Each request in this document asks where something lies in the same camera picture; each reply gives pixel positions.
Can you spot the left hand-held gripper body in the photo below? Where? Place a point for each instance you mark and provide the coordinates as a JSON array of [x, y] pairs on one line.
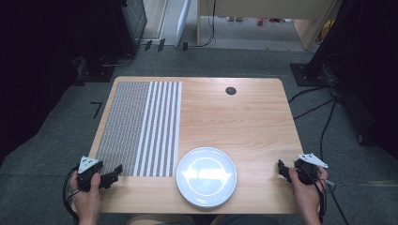
[[89, 170]]

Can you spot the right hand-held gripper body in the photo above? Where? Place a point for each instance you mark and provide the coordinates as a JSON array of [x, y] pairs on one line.
[[308, 170]]

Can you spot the white round plate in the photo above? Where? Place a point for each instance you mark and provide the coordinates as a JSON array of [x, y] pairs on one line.
[[206, 177]]

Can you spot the person's right hand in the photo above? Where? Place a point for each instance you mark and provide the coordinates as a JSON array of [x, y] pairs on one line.
[[305, 195]]

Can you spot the person's left hand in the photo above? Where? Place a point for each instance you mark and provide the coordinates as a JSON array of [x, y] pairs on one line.
[[86, 200]]

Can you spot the grey striped placemat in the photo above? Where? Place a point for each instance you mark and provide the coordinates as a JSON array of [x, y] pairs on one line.
[[137, 128]]

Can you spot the black tape corner mark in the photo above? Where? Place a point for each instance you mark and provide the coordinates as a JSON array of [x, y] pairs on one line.
[[97, 109]]

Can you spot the black round table grommet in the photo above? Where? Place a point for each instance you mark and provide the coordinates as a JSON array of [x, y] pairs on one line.
[[231, 91]]

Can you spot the black stand with base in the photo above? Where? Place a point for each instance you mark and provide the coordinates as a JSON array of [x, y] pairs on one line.
[[316, 62]]

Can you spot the dark curtain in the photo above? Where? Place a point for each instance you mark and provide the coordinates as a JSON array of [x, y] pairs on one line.
[[34, 62]]

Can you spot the dark cabinet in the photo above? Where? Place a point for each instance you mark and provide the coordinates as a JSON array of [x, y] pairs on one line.
[[133, 22]]

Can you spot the light wooden desk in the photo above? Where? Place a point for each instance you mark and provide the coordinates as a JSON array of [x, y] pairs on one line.
[[266, 7]]

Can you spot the white leaning panel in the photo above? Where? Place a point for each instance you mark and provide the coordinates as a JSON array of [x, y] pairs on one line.
[[183, 22]]

